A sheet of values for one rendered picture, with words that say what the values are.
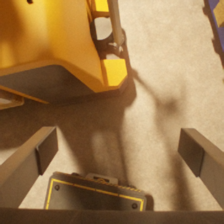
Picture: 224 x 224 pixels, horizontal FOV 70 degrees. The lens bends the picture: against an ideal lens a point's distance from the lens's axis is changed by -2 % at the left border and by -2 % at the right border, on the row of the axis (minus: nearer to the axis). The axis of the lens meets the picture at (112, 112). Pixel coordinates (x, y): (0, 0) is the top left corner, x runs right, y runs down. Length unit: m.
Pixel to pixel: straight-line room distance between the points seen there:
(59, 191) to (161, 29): 1.63
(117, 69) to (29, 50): 0.64
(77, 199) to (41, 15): 1.10
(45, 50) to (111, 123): 0.93
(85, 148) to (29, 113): 0.66
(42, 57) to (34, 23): 0.16
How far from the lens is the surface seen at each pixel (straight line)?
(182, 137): 0.17
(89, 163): 1.54
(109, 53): 1.33
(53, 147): 0.16
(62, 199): 1.33
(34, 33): 0.81
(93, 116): 1.51
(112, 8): 0.94
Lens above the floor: 1.46
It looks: 80 degrees down
